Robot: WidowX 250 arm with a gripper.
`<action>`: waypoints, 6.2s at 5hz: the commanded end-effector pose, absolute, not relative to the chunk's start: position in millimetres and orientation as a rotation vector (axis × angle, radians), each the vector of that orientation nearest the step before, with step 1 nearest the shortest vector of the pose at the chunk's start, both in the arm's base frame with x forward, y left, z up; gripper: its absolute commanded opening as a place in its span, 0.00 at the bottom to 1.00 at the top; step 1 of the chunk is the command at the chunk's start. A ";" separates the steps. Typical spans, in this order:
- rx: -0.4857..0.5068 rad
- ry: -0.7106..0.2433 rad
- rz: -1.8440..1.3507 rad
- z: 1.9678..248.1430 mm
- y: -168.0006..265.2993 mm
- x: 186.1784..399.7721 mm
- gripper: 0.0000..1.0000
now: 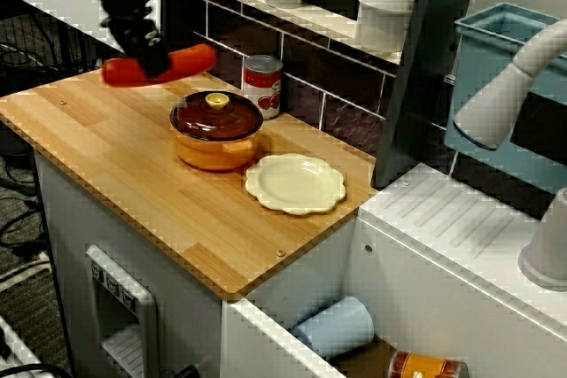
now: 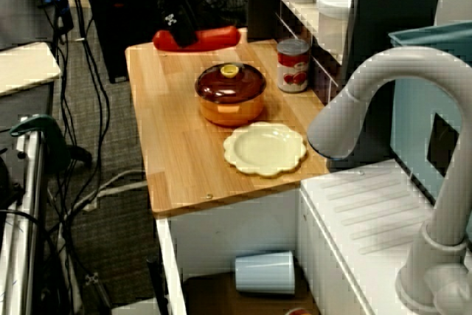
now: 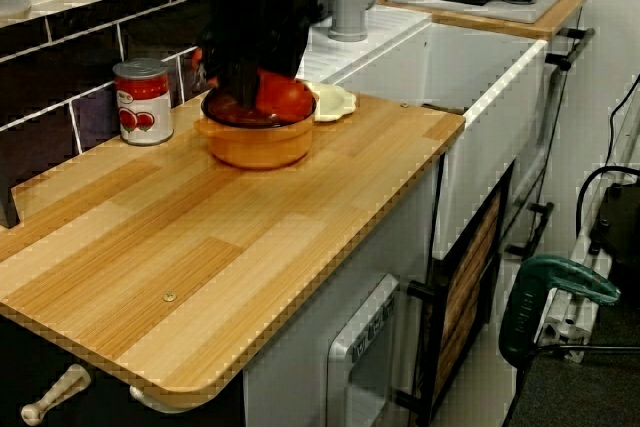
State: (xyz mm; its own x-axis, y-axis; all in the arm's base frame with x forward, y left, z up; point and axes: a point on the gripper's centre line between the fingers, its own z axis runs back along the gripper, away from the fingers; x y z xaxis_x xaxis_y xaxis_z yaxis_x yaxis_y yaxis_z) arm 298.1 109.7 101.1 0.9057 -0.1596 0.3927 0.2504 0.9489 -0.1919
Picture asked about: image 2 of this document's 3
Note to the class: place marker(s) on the white tiled shelf ledge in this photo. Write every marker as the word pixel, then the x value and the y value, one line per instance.
pixel 309 9

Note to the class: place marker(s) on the large white lidded jar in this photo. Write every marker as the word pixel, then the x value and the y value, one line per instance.
pixel 333 16

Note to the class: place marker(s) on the aluminium frame rail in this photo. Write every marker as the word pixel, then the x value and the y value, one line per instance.
pixel 31 200

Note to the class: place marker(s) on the white toy sink unit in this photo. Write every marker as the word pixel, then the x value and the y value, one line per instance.
pixel 368 197

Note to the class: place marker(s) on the dark grey shelf post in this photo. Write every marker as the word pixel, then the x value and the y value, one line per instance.
pixel 391 5
pixel 262 5

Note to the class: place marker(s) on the beige side table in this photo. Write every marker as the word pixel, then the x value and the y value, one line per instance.
pixel 26 68

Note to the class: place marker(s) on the light blue plastic cup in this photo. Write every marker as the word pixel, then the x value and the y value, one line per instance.
pixel 265 272

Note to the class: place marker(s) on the black aluminium extrusion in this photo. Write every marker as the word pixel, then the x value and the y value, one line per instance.
pixel 94 280

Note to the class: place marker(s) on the brown lid yellow knob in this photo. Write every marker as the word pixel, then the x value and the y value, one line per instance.
pixel 232 84

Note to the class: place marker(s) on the orange toy pot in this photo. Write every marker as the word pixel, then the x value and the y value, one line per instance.
pixel 236 112

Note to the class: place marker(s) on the grey toy faucet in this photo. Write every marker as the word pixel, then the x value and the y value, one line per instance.
pixel 405 68

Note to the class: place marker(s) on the cream flower-shaped plate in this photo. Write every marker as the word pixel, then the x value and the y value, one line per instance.
pixel 265 149

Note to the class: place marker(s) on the teal plastic bin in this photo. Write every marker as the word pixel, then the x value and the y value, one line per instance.
pixel 409 119

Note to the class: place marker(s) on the red white tomato can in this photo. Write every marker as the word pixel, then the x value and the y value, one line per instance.
pixel 293 68

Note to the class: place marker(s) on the red toy sausage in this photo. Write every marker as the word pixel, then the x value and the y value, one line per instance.
pixel 214 38

